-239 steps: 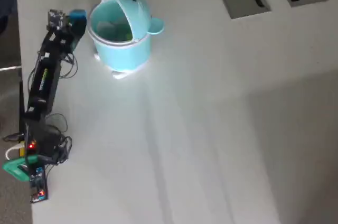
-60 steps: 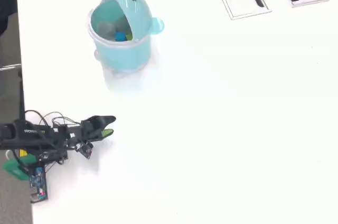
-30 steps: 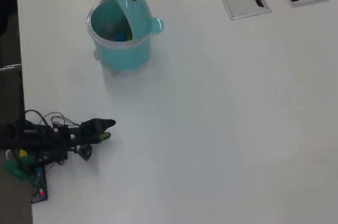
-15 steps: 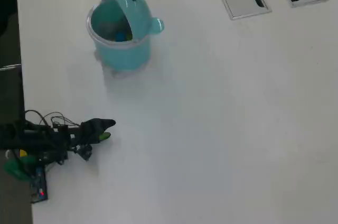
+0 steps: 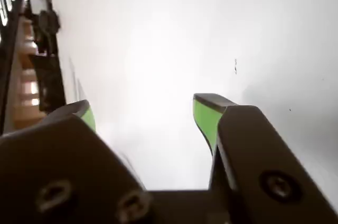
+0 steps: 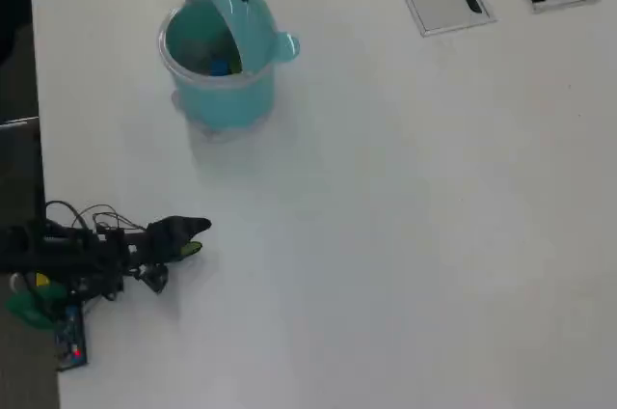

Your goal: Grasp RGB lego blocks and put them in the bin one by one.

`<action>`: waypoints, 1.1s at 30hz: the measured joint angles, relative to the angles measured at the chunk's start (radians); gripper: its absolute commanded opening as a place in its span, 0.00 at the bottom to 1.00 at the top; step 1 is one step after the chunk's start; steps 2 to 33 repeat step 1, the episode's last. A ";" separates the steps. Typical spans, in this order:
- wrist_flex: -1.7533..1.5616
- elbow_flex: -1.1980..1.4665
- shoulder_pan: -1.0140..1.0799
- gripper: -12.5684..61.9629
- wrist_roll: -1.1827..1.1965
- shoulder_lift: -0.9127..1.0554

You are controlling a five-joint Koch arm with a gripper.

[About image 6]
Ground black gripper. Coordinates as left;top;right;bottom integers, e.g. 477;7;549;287
94;216;213;271

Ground teal whale-shaped bin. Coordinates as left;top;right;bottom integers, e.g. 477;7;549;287
156;0;302;144

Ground blue controller circuit board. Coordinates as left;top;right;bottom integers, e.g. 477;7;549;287
53;305;91;373

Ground green table clamp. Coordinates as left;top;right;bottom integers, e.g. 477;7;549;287
5;281;69;331

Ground black side panel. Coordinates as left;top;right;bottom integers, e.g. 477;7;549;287
0;116;47;228

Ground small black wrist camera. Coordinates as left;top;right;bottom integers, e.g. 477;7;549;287
134;261;171;295

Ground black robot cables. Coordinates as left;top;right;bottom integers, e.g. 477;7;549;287
44;200;147;237

